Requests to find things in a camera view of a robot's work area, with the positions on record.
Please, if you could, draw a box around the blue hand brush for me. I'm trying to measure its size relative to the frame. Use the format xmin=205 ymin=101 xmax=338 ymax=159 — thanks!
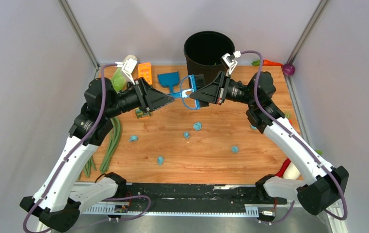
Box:
xmin=168 ymin=74 xmax=209 ymax=110

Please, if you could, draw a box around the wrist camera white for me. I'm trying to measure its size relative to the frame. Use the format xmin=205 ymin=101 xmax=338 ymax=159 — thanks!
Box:
xmin=221 ymin=50 xmax=241 ymax=77
xmin=115 ymin=58 xmax=138 ymax=85

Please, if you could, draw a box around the orange carton box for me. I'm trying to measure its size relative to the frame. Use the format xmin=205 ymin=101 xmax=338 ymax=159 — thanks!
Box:
xmin=138 ymin=62 xmax=153 ymax=85

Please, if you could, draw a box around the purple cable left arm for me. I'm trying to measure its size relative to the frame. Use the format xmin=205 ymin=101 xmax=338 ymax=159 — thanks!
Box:
xmin=22 ymin=63 xmax=152 ymax=233

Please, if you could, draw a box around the carrot toy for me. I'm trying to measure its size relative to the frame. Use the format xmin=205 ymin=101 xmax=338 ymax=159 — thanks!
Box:
xmin=284 ymin=112 xmax=293 ymax=125
xmin=251 ymin=60 xmax=283 ymax=67

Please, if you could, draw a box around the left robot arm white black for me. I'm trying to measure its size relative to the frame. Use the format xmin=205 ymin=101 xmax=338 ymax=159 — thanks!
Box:
xmin=20 ymin=78 xmax=174 ymax=233

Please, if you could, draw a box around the napa cabbage toy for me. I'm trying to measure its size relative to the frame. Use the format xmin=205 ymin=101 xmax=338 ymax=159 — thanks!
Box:
xmin=112 ymin=54 xmax=138 ymax=92

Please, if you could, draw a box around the carrot toy right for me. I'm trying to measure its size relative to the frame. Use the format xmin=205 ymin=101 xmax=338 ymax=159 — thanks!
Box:
xmin=284 ymin=112 xmax=293 ymax=125

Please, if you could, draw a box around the black plastic trash bin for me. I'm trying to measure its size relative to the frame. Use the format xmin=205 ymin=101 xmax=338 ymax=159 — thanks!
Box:
xmin=184 ymin=31 xmax=235 ymax=84

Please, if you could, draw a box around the carrot toy back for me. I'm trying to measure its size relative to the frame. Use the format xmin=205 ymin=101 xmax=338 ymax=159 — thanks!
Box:
xmin=251 ymin=60 xmax=283 ymax=67

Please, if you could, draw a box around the red chili pepper toy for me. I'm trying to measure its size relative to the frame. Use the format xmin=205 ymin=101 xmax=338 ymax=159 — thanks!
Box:
xmin=275 ymin=158 xmax=291 ymax=177

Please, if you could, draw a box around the blue paper scrap upper centre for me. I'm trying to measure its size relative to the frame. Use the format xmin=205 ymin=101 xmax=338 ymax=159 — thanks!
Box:
xmin=193 ymin=122 xmax=202 ymax=131

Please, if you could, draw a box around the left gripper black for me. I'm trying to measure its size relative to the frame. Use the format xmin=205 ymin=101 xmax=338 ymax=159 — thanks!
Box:
xmin=104 ymin=76 xmax=175 ymax=119

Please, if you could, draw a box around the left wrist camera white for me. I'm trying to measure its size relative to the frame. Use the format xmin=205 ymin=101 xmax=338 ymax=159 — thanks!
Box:
xmin=115 ymin=58 xmax=138 ymax=85

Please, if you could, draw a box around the blue paper scrap lower left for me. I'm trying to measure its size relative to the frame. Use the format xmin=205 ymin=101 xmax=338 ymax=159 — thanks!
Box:
xmin=157 ymin=156 xmax=164 ymax=166

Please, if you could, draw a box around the purple onion toy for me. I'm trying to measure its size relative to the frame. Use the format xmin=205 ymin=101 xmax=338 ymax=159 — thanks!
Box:
xmin=282 ymin=64 xmax=296 ymax=76

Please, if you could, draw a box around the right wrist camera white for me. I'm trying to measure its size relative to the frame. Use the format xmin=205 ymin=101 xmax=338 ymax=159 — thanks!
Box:
xmin=221 ymin=50 xmax=241 ymax=77

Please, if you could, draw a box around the green long beans bundle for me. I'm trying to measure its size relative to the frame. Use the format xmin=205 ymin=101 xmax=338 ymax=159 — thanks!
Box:
xmin=77 ymin=117 xmax=123 ymax=181

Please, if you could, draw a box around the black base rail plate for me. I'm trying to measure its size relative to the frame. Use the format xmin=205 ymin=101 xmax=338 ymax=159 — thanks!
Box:
xmin=115 ymin=183 xmax=287 ymax=214

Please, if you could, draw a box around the blue dustpan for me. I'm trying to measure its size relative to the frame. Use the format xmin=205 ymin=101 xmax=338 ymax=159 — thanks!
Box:
xmin=157 ymin=71 xmax=180 ymax=93

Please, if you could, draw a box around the yellow green sponge box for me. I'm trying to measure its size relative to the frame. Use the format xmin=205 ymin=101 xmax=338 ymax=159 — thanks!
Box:
xmin=134 ymin=108 xmax=152 ymax=119

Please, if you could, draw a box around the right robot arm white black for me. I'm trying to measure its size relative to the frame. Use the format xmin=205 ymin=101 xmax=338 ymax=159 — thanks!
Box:
xmin=190 ymin=71 xmax=349 ymax=215

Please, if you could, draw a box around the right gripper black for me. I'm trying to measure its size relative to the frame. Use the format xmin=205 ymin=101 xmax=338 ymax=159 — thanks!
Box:
xmin=190 ymin=71 xmax=257 ymax=106

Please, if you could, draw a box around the white radish toy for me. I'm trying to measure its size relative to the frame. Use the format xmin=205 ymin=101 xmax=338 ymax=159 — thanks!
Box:
xmin=283 ymin=162 xmax=301 ymax=180

